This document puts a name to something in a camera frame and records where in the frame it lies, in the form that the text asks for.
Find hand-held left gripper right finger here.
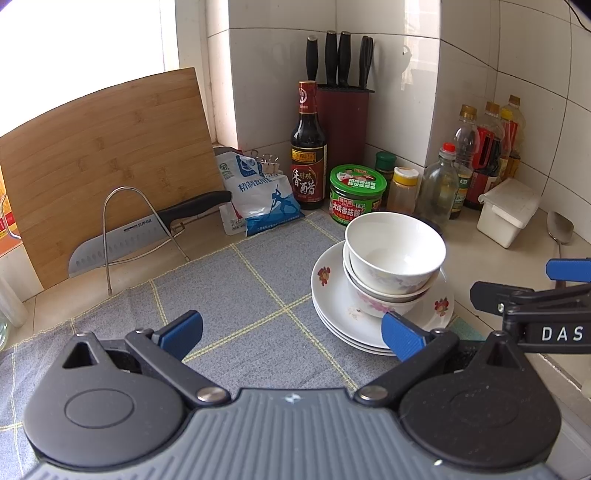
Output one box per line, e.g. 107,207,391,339
353,311,527,411

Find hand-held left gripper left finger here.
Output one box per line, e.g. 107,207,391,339
62,310,232,411

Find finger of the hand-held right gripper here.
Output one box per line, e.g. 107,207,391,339
545,257,591,289
470,281,591,322

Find pink floral white bowl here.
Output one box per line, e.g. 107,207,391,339
353,286,432,319
342,242,441,304

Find metal spoon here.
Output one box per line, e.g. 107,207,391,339
547,211,574,289

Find grey blue checked cloth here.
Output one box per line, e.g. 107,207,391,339
0,210,485,480

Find white seasoning box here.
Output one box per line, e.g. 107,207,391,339
477,178,542,248

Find glass bottle red cap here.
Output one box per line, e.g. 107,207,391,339
417,142,461,223

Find yellow lid spice jar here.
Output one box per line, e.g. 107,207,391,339
387,167,419,215

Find dark bottle red label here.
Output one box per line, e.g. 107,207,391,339
465,102,505,210

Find green lid sauce jar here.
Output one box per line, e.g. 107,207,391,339
329,164,387,227

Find orange sauce bottle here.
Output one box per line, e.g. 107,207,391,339
499,108,515,185

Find yellow oil bottle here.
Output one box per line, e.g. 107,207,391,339
507,95,527,181

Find white blue salt bag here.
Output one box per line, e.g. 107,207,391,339
216,147,306,237

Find clear bottle green label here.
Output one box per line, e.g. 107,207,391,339
450,105,482,220

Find small green cap jar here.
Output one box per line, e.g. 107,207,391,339
375,151,397,195

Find bamboo cutting board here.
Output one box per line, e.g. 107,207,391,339
0,67,227,291

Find dark vinegar bottle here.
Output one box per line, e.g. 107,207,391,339
290,80,328,206

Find dark red knife block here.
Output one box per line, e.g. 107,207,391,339
316,85,376,171

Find metal wire rack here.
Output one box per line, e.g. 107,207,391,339
102,186,191,295

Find steel cleaver black handle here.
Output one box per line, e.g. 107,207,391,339
68,191,232,278

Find black handled scissors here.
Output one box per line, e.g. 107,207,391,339
359,35,376,88

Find black handled knife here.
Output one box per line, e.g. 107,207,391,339
325,30,339,88
338,31,352,88
305,36,321,84

